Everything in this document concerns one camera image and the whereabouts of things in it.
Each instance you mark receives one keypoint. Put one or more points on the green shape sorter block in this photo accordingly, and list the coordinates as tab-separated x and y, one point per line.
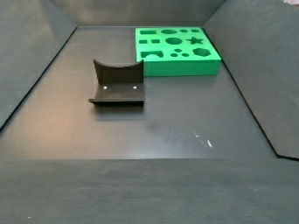
175	51

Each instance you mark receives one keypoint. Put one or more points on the black curved holder bracket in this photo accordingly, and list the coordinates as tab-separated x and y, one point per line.
120	83

